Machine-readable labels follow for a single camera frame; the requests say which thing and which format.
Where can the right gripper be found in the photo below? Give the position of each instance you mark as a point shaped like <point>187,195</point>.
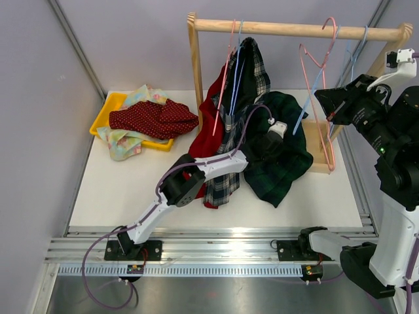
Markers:
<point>341,101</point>

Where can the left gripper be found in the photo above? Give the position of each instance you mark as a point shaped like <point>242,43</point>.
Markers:
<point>273,159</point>

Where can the dark green plaid skirt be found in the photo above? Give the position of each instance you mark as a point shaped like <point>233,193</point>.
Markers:
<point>271,180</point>

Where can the pink hanger with green skirt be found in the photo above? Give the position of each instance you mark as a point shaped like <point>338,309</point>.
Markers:
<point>325,137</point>

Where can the navy white plaid skirt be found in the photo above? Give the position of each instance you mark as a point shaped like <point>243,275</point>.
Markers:
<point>254,83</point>

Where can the blue hanger with dotted skirt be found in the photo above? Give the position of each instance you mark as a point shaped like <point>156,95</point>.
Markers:
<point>303,51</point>

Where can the blue hanger with plaid skirt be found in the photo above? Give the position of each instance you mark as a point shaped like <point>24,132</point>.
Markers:
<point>236,75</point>

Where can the red polka dot skirt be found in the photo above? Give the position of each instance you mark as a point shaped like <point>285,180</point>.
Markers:
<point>166,121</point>

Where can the pastel floral skirt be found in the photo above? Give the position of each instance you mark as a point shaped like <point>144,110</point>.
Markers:
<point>123,144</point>

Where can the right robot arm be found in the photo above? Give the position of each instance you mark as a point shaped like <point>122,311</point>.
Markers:
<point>392,131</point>

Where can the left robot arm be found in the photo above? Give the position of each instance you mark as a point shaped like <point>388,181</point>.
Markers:
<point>183,181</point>

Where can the yellow plastic tray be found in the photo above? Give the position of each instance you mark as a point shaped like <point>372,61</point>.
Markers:
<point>114,102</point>

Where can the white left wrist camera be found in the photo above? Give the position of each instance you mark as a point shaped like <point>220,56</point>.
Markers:
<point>278,127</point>

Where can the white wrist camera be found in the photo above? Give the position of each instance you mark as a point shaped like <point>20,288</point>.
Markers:
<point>399,67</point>
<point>278,127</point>

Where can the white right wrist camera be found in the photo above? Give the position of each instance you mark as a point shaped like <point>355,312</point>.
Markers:
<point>399,67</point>

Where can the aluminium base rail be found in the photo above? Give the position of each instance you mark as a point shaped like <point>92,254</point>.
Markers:
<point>211,252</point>

